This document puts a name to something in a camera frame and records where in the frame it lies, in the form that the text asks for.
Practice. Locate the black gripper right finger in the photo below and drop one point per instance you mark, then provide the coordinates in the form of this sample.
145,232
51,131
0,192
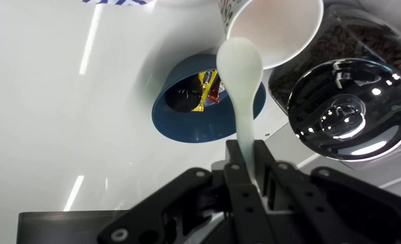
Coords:
317,203

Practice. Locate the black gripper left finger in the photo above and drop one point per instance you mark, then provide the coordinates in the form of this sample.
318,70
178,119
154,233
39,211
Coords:
235,203

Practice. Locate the white plastic spoon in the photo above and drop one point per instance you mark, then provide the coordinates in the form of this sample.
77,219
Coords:
238,68

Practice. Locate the blue patterned paper bowl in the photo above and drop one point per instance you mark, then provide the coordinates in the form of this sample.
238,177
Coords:
119,1

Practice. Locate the dark blue bowl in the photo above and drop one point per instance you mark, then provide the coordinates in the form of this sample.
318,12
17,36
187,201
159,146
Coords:
187,130

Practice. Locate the patterned white paper cup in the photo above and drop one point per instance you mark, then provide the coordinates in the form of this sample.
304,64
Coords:
281,31

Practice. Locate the dark undermount sink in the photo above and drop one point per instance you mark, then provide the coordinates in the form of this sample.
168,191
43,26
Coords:
51,228

